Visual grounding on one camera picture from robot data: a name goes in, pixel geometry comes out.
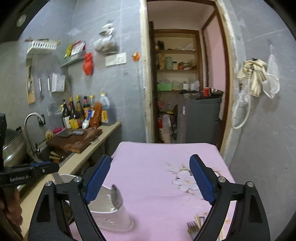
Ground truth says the steel fork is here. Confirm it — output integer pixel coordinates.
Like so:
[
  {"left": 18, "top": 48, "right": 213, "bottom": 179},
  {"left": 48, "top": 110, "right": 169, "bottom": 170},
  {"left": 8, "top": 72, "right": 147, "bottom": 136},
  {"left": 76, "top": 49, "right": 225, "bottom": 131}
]
[{"left": 187, "top": 221, "right": 200, "bottom": 240}]

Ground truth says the large steel spoon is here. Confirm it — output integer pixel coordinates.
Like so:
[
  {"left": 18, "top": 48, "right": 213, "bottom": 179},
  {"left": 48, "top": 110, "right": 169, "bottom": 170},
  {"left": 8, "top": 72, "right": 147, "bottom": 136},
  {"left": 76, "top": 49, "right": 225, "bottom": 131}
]
[{"left": 111, "top": 184, "right": 123, "bottom": 209}]

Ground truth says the left hand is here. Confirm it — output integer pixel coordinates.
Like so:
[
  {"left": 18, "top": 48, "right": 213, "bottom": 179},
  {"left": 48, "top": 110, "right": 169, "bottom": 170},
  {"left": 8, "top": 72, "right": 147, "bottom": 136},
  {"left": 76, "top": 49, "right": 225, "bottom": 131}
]
[{"left": 6, "top": 189, "right": 23, "bottom": 225}]

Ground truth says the steel pot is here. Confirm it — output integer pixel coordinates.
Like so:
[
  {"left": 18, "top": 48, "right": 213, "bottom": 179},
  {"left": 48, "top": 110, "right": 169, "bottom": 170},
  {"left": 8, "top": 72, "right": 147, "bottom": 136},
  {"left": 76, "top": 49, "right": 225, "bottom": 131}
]
[{"left": 3, "top": 126, "right": 27, "bottom": 167}]

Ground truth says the chrome faucet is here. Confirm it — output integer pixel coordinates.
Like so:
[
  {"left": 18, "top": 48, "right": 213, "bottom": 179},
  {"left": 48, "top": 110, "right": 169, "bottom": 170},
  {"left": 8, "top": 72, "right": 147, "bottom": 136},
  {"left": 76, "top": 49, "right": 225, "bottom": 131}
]
[{"left": 23, "top": 112, "right": 46, "bottom": 154}]

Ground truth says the wooden cutting board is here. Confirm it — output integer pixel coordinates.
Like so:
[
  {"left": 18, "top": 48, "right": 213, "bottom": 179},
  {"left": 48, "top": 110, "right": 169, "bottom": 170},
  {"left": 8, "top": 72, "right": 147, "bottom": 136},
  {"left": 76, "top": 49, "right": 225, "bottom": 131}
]
[{"left": 46, "top": 128, "right": 103, "bottom": 154}]

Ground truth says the white plastic utensil holder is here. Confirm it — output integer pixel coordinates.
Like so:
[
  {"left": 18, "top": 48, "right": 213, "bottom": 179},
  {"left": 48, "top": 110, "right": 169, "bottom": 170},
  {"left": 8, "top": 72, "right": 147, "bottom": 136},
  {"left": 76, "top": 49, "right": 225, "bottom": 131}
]
[{"left": 52, "top": 174, "right": 135, "bottom": 233}]

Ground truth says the pink floral tablecloth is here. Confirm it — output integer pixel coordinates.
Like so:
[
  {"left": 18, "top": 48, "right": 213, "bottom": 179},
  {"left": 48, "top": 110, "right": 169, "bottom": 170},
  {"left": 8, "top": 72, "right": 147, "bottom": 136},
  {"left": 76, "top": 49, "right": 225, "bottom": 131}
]
[{"left": 67, "top": 141, "right": 238, "bottom": 241}]

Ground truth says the cleaver knife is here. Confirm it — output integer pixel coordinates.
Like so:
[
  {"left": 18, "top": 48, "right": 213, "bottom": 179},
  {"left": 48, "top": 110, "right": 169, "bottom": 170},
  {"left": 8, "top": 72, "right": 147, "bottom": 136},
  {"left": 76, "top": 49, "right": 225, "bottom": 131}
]
[{"left": 56, "top": 130, "right": 84, "bottom": 138}]

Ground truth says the grey cabinet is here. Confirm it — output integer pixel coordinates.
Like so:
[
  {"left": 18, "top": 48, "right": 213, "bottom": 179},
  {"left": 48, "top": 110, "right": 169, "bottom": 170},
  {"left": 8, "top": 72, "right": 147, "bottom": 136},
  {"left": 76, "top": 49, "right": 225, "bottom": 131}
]
[{"left": 176, "top": 94, "right": 222, "bottom": 145}]

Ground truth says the dark soy sauce bottle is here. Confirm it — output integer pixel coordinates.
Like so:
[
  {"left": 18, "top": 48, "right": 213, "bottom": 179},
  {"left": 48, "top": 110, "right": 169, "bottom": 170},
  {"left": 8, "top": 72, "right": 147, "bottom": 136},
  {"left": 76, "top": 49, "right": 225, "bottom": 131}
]
[{"left": 69, "top": 97, "right": 81, "bottom": 129}]

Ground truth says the large oil jug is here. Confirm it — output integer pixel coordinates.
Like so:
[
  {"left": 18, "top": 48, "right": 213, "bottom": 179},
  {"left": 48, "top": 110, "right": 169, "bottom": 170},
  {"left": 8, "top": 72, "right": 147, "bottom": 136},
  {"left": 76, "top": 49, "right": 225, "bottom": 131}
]
[{"left": 100, "top": 92, "right": 116, "bottom": 126}]

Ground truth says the hanging strainer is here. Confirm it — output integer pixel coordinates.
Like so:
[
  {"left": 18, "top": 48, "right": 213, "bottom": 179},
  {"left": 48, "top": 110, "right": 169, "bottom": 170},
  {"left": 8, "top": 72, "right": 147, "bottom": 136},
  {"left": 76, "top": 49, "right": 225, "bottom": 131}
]
[{"left": 47, "top": 76, "right": 61, "bottom": 116}]

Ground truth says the hanging grater board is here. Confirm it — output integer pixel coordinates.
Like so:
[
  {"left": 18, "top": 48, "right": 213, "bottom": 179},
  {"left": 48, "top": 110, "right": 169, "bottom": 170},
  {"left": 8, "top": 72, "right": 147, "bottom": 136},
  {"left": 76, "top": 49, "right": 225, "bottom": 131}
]
[{"left": 26, "top": 64, "right": 36, "bottom": 105}]

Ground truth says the red plastic bag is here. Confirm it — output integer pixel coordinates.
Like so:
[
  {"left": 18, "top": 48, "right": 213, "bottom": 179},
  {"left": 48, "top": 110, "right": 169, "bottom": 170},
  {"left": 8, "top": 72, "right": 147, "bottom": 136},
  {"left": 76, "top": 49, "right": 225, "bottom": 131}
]
[{"left": 83, "top": 52, "right": 94, "bottom": 76}]

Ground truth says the hanging plastic bag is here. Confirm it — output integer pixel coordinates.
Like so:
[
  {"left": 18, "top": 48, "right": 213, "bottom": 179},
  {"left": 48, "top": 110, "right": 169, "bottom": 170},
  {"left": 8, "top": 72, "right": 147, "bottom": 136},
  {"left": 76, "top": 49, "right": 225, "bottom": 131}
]
[{"left": 262, "top": 43, "right": 280, "bottom": 99}]

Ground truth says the hanging bag of dried goods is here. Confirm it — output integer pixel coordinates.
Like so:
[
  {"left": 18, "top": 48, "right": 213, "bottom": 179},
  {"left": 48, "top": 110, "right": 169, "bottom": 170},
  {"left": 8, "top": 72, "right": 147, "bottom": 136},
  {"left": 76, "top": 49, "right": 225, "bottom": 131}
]
[{"left": 94, "top": 21, "right": 119, "bottom": 55}]

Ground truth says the white hose loop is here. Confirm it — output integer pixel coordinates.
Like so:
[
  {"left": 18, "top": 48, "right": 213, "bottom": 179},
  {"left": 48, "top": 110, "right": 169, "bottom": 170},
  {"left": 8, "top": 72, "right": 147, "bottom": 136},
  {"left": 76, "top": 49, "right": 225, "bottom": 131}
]
[{"left": 231, "top": 92, "right": 252, "bottom": 130}]

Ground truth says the wall power socket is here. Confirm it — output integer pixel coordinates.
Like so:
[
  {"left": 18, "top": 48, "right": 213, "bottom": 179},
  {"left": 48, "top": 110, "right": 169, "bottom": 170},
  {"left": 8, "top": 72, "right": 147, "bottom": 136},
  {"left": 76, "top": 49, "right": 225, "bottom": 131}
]
[{"left": 105, "top": 53, "right": 127, "bottom": 67}]

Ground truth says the white wall rack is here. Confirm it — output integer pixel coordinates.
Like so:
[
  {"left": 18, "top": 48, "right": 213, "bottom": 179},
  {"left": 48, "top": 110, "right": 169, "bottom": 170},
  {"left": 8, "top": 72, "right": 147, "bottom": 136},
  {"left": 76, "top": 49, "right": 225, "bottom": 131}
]
[{"left": 25, "top": 39, "right": 61, "bottom": 55}]

